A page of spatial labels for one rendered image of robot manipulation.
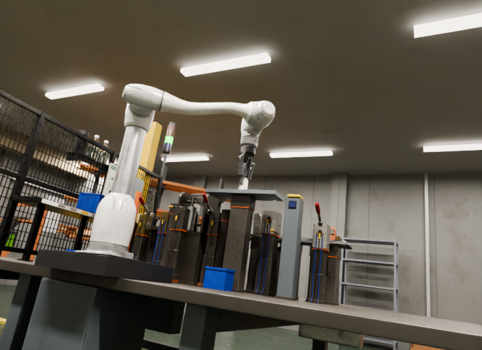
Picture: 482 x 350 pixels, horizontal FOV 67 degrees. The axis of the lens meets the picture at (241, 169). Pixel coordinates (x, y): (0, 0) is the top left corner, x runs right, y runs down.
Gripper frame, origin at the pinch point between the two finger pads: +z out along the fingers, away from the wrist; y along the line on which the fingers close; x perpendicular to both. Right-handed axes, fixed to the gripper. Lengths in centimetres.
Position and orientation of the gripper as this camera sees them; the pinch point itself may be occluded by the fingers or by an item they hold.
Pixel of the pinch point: (243, 185)
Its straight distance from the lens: 182.9
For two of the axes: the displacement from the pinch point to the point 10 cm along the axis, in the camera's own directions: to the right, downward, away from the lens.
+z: -1.3, 9.5, -3.0
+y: 5.5, 3.2, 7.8
